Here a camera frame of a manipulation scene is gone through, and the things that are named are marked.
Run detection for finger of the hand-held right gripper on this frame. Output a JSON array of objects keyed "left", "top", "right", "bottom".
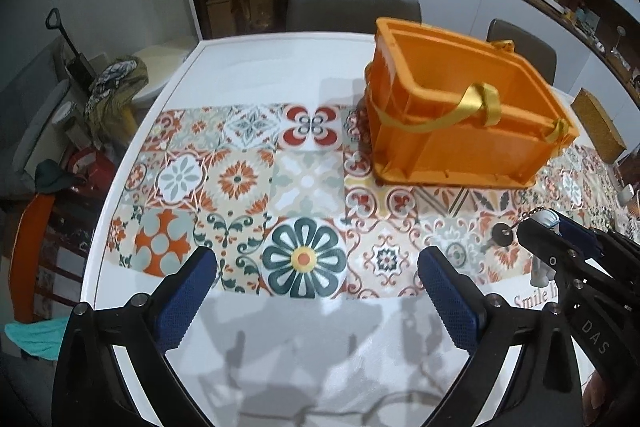
[
  {"left": 516, "top": 219, "right": 600, "bottom": 280},
  {"left": 555, "top": 212, "right": 640, "bottom": 259}
]

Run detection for red round object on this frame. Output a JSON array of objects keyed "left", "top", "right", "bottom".
[{"left": 67, "top": 147, "right": 116, "bottom": 188}]

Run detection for narrow grey chair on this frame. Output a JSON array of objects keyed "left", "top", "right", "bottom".
[{"left": 486, "top": 19, "right": 558, "bottom": 85}]

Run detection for teal cloth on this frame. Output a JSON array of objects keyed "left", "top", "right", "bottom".
[{"left": 5, "top": 319, "right": 66, "bottom": 360}]

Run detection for orange plastic crate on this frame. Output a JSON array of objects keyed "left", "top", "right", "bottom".
[{"left": 364, "top": 17, "right": 581, "bottom": 188}]

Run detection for astronaut figure keychain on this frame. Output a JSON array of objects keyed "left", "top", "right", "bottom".
[{"left": 491, "top": 206, "right": 565, "bottom": 286}]

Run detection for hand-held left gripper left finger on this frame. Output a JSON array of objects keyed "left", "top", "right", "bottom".
[{"left": 51, "top": 246, "right": 218, "bottom": 427}]

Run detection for wide grey chair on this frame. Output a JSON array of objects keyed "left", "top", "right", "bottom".
[{"left": 287, "top": 0, "right": 422, "bottom": 32}]

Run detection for person's right hand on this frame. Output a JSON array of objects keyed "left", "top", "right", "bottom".
[{"left": 581, "top": 372, "right": 609, "bottom": 414}]

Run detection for orange chair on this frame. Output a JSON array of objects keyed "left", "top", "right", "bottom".
[{"left": 11, "top": 194, "right": 56, "bottom": 323}]

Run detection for dark green hat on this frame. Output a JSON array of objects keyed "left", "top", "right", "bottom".
[{"left": 35, "top": 159, "right": 86, "bottom": 194}]

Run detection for camouflage cloth bag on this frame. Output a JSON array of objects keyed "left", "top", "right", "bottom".
[{"left": 85, "top": 57, "right": 149, "bottom": 142}]

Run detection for patterned tile table mat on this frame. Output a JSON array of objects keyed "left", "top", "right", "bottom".
[{"left": 107, "top": 103, "right": 640, "bottom": 300}]

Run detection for white round stool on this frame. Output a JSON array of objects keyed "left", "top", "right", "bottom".
[{"left": 132, "top": 42, "right": 192, "bottom": 100}]

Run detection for brown cork box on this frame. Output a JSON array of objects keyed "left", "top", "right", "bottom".
[{"left": 571, "top": 88, "right": 628, "bottom": 165}]

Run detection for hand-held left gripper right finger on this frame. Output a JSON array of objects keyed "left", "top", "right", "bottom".
[{"left": 417, "top": 246, "right": 583, "bottom": 427}]

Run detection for black shovel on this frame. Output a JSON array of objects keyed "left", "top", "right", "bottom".
[{"left": 45, "top": 8, "right": 96, "bottom": 82}]

